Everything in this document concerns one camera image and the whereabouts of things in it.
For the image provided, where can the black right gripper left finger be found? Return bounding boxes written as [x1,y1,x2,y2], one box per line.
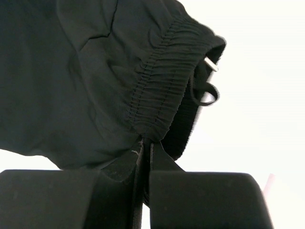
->
[0,142,143,229]

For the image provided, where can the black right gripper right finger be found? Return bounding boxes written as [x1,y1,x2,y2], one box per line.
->
[149,143,273,229]

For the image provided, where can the black shorts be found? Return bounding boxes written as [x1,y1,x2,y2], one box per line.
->
[0,0,226,169]

